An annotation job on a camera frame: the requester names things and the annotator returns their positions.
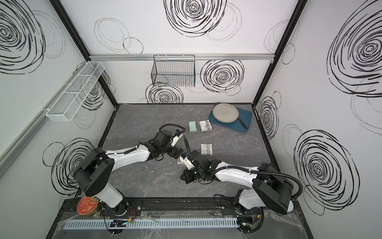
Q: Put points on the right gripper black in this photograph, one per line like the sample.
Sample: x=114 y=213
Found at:
x=188 y=179

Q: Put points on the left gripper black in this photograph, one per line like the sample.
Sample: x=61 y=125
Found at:
x=173 y=153

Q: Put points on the white gift box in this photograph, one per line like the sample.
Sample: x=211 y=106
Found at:
x=206 y=149

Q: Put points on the mint green jewelry box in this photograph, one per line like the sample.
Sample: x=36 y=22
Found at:
x=192 y=126

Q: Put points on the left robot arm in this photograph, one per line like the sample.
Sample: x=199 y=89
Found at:
x=93 y=174

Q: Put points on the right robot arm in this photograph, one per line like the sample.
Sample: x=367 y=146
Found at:
x=266 y=187

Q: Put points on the grey round pan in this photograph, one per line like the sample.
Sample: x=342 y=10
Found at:
x=227 y=113

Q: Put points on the teal tray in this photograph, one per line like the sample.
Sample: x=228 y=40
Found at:
x=245 y=115

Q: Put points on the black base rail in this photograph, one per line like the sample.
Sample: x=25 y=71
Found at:
x=135 y=207

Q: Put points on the white slotted cable duct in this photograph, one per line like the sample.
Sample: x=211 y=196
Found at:
x=185 y=223

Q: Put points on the black wire basket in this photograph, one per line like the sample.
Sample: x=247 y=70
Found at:
x=175 y=69

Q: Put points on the white wire shelf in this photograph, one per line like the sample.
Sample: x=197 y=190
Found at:
x=83 y=91

